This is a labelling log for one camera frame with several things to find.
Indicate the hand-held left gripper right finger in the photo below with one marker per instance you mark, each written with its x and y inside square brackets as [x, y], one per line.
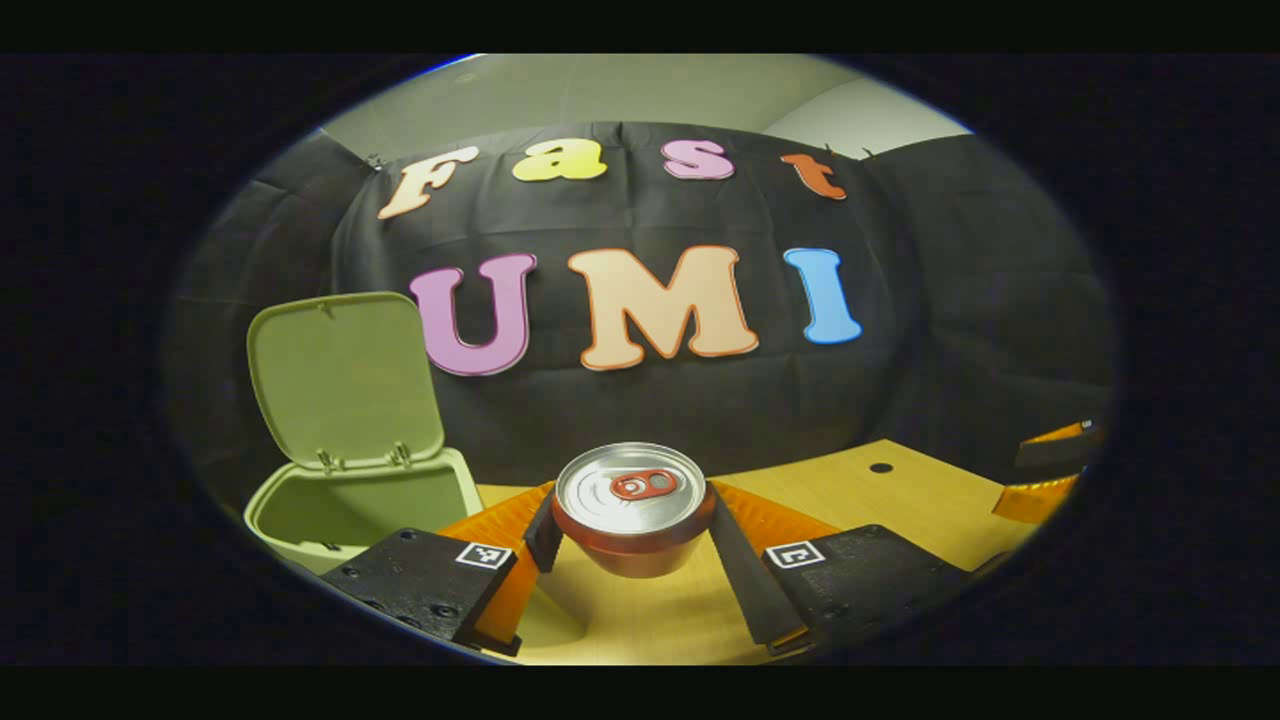
[750, 580]

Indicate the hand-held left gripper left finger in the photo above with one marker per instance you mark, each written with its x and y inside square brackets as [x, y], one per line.
[543, 535]

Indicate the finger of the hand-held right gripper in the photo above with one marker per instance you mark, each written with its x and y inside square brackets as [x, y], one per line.
[1035, 500]
[1060, 450]

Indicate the red pop can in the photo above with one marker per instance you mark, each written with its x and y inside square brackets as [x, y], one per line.
[630, 485]

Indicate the green desktop garbage bin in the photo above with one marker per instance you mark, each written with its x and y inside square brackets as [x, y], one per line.
[345, 390]

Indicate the black backdrop cloth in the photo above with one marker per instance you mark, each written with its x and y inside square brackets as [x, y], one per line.
[950, 300]

